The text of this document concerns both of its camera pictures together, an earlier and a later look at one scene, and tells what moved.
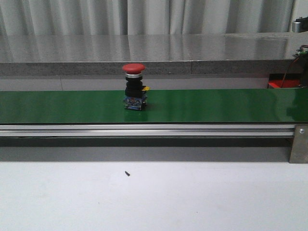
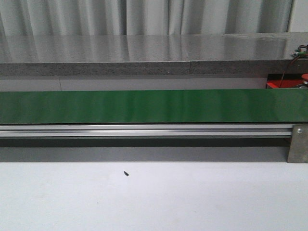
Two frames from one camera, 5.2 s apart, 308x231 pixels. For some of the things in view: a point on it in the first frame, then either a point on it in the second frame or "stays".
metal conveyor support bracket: x=299 y=150 stays
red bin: x=290 y=81 stays
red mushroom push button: x=135 y=94 to x=305 y=76
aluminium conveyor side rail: x=148 y=130 stays
